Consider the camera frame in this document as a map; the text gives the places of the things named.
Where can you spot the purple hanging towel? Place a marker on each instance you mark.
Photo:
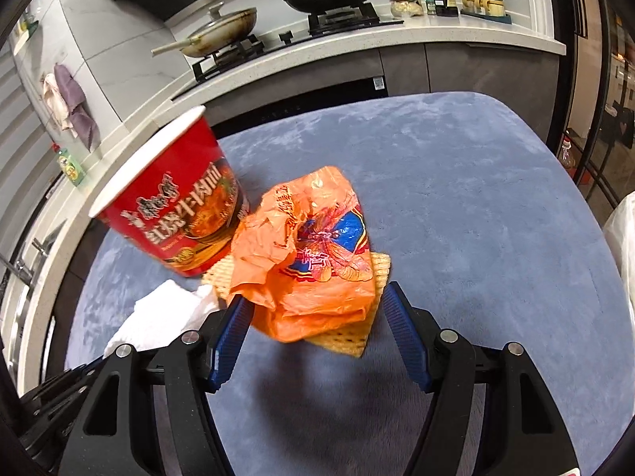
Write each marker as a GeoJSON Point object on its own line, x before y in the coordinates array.
{"type": "Point", "coordinates": [75, 100]}

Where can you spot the green dish soap bottle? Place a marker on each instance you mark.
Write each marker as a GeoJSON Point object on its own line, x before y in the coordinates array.
{"type": "Point", "coordinates": [69, 166]}

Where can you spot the white tissue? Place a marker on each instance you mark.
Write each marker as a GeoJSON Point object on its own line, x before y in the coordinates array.
{"type": "Point", "coordinates": [161, 316]}

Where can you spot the small green spice jar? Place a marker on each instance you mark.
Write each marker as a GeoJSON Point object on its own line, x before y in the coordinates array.
{"type": "Point", "coordinates": [430, 7]}

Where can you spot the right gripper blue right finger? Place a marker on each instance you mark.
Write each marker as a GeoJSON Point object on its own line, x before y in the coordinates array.
{"type": "Point", "coordinates": [398, 311]}

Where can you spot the wall utensil rack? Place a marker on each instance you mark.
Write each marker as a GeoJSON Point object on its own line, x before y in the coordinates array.
{"type": "Point", "coordinates": [24, 29]}

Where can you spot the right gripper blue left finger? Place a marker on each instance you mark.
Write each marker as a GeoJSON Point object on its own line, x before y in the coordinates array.
{"type": "Point", "coordinates": [228, 332]}

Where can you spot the red instant noodle cup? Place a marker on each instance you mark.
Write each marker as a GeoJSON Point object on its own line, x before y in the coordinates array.
{"type": "Point", "coordinates": [176, 198]}

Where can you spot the teal spice jar set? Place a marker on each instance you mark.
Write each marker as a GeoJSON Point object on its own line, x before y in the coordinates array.
{"type": "Point", "coordinates": [491, 10]}

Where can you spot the black gas stove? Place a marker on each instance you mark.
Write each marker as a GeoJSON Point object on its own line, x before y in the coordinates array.
{"type": "Point", "coordinates": [315, 26]}

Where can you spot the beige wok with lid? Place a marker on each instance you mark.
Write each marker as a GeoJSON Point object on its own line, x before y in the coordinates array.
{"type": "Point", "coordinates": [217, 33]}

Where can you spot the orange foam fruit net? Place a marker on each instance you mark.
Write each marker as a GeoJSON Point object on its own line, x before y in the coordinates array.
{"type": "Point", "coordinates": [350, 340]}

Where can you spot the orange plastic bag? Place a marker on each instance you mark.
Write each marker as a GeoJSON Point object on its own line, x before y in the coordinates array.
{"type": "Point", "coordinates": [303, 258]}

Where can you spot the steel kitchen faucet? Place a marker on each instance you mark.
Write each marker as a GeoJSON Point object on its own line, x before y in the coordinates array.
{"type": "Point", "coordinates": [28, 274]}

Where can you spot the cream hanging towel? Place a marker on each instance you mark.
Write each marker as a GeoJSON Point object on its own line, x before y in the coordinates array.
{"type": "Point", "coordinates": [55, 103]}

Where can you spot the white lined trash bin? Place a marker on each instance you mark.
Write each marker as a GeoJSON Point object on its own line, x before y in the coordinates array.
{"type": "Point", "coordinates": [619, 233]}

